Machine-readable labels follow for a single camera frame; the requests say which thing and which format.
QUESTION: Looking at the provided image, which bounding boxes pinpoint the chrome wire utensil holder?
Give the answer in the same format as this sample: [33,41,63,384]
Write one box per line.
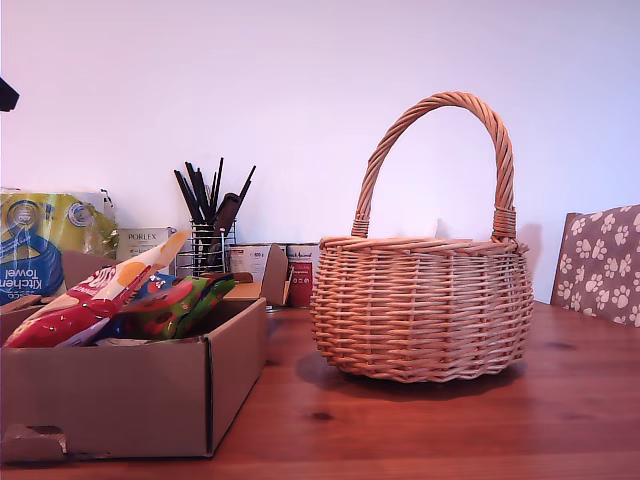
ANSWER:
[175,223,237,276]

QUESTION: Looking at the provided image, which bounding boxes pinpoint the black chopstick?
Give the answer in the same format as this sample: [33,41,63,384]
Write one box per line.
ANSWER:
[173,168,202,226]
[184,160,210,225]
[211,157,225,219]
[233,165,258,206]

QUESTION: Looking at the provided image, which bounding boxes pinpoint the yellow blue kitchen towel pack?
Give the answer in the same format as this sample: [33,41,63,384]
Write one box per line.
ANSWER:
[0,188,120,307]

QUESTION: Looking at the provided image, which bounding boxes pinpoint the red white Maltesers bunnies bag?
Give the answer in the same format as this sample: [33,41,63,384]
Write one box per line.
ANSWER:
[2,229,192,350]

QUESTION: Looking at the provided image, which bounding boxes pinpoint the brown cardboard box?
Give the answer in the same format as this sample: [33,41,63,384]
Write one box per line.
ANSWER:
[0,243,296,464]

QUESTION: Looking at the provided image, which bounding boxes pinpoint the blue green mini eggs bag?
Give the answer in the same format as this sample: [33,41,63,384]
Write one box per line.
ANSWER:
[117,272,237,341]

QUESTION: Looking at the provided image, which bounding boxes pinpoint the white Porlex box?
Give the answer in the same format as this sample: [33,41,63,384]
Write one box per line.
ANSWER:
[117,227,179,276]

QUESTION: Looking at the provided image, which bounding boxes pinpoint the woven wicker basket with handle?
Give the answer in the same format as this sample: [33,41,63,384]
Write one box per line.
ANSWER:
[309,91,535,385]

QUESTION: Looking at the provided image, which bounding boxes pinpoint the brown handled utensil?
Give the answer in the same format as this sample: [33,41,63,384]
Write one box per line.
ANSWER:
[207,191,242,266]

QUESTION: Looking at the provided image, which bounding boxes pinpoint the red label tin can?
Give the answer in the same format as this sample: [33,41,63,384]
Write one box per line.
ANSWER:
[285,243,321,309]

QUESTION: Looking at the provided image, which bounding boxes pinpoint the chair with paw print cushion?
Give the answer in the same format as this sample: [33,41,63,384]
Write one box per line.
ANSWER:
[549,203,640,329]

